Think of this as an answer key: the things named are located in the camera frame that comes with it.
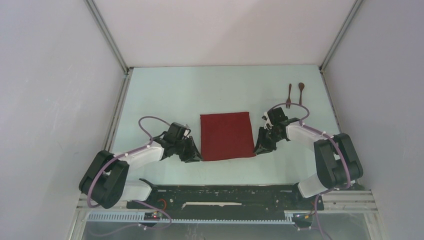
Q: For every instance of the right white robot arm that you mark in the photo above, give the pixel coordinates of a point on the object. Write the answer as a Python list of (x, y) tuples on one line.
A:
[(336, 160)]

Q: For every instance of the brown wooden fork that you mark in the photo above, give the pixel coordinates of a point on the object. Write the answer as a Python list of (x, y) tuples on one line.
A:
[(288, 100)]

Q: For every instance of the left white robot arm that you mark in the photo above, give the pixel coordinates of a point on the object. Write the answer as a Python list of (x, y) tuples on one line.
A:
[(105, 182)]

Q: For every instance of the white cable duct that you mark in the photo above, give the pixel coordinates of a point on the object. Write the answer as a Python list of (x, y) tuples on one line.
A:
[(142, 217)]

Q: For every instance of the brown wooden spoon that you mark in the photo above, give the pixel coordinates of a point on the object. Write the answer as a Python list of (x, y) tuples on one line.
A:
[(301, 87)]

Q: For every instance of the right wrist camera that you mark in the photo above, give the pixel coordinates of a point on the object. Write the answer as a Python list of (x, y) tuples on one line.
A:
[(274, 116)]

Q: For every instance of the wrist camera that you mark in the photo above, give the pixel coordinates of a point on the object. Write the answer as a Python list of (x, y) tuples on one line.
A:
[(176, 132), (274, 116)]

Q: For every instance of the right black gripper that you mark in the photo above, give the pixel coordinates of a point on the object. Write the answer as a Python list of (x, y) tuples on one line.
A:
[(262, 146)]

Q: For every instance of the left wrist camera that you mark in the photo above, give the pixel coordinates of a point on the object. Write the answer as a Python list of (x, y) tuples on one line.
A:
[(176, 132)]

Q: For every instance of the aluminium frame rail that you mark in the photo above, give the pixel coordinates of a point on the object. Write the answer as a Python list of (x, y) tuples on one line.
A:
[(349, 201)]

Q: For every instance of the red cloth napkin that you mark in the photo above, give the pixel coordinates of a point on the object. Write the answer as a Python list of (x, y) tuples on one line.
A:
[(226, 136)]

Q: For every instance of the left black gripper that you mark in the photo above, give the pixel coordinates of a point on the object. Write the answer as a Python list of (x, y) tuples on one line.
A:
[(191, 156)]

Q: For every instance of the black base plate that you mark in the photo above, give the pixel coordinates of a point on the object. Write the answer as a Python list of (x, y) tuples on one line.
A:
[(231, 202)]

